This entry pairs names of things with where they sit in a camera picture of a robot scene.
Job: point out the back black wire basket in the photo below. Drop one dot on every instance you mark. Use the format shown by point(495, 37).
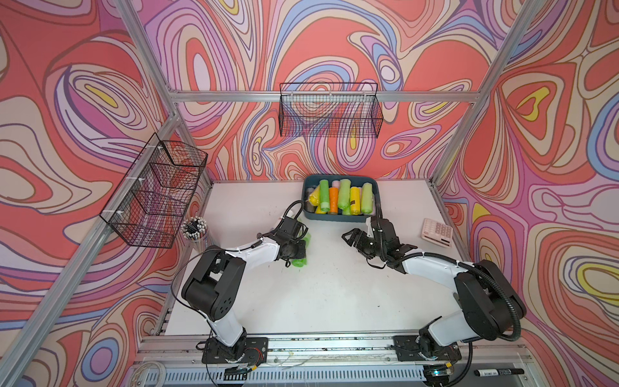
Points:
point(330, 109)

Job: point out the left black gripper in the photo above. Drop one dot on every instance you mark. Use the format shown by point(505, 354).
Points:
point(302, 250)

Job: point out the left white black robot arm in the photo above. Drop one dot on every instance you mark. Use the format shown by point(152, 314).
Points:
point(212, 288)

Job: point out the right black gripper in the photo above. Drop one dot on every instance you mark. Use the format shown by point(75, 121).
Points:
point(355, 233)

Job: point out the teal plastic storage box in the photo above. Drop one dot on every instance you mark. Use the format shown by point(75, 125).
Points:
point(312, 182)

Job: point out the light green roll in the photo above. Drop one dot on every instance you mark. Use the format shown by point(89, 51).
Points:
point(367, 199)

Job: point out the black wire basket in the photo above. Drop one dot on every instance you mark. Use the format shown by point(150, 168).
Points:
point(330, 109)
point(149, 206)

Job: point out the left black wire basket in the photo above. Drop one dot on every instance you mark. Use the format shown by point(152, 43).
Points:
point(149, 206)

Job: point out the clear cup of pencils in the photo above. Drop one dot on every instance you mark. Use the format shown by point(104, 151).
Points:
point(196, 231)

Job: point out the black marker pen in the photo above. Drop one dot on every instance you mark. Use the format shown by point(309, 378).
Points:
point(498, 372)

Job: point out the pink calculator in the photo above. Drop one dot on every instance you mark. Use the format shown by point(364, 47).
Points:
point(437, 233)

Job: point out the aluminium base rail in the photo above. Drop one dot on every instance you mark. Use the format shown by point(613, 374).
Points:
point(322, 359)

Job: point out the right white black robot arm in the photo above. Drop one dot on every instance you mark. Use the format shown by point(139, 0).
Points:
point(489, 307)

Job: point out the orange trash bag roll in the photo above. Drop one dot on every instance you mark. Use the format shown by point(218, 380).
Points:
point(334, 200)

